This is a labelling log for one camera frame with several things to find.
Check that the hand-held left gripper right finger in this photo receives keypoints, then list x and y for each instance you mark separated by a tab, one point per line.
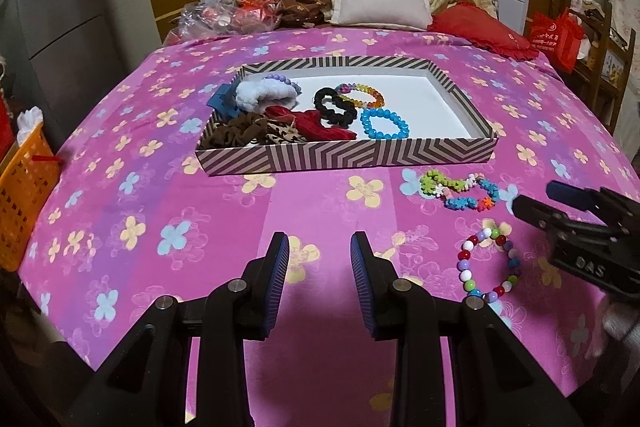
362	287

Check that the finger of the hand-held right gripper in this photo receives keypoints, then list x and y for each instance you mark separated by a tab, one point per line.
535	212
565	193

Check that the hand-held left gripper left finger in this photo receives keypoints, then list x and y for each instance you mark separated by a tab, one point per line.
277	287

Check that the striped cardboard box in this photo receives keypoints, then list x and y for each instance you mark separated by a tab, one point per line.
350	154

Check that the blue hair claw clip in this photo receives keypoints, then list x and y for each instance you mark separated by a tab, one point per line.
230	107

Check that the black scrunchie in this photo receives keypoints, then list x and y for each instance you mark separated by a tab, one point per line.
325	104

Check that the white fluffy scrunchie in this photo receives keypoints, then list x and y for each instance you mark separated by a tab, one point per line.
260	94

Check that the wooden chair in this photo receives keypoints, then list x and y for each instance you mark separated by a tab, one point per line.
600	57

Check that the leopard print scrunchie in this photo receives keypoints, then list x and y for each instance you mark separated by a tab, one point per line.
280	134

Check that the red shopping bag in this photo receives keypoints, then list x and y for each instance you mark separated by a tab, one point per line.
555	39

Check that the brown scrunchie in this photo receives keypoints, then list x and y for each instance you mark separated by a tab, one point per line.
230	134

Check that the red scrunchie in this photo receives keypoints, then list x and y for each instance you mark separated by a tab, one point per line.
310	122

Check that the red pillow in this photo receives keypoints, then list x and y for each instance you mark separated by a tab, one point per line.
480	29

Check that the orange plastic basket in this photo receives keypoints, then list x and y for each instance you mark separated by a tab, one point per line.
25	207

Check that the red plastic packets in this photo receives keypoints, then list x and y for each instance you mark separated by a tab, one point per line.
255	14

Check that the clear plastic bag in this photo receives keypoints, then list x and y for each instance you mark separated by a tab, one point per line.
205	14

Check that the white tissue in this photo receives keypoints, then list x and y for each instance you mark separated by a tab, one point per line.
30	122

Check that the grey refrigerator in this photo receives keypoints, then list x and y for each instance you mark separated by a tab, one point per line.
75	7

